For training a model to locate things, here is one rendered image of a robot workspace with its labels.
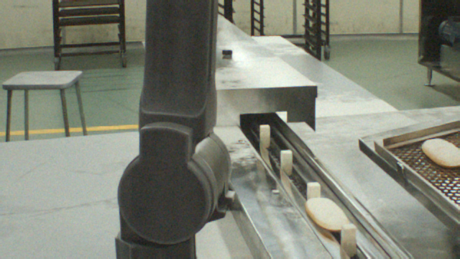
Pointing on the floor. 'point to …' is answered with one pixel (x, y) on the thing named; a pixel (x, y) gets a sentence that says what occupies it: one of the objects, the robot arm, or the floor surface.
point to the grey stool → (61, 81)
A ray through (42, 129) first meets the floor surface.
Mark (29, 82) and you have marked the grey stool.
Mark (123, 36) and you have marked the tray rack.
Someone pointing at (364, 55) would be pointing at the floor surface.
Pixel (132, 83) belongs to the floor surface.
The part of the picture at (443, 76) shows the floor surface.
